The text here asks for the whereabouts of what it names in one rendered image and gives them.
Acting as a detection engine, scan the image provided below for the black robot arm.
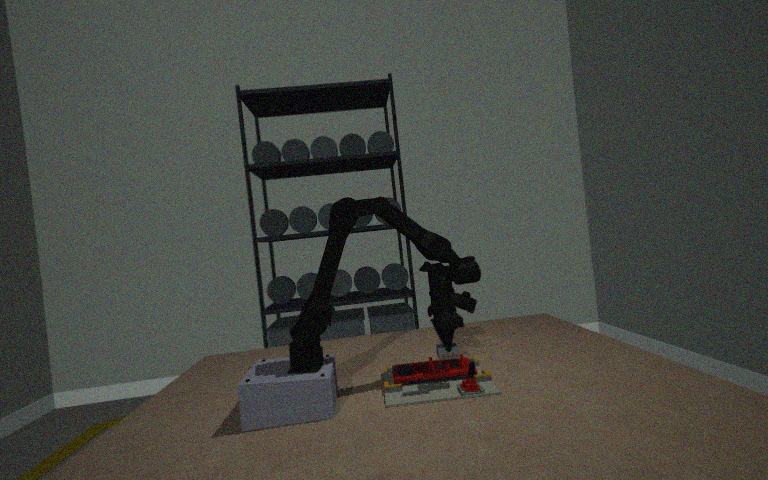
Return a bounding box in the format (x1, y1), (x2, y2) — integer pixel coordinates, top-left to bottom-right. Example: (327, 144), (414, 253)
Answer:
(287, 196), (481, 374)

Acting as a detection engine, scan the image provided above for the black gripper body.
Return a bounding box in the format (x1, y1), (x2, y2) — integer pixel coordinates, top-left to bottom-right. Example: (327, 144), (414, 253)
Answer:
(427, 287), (464, 329)

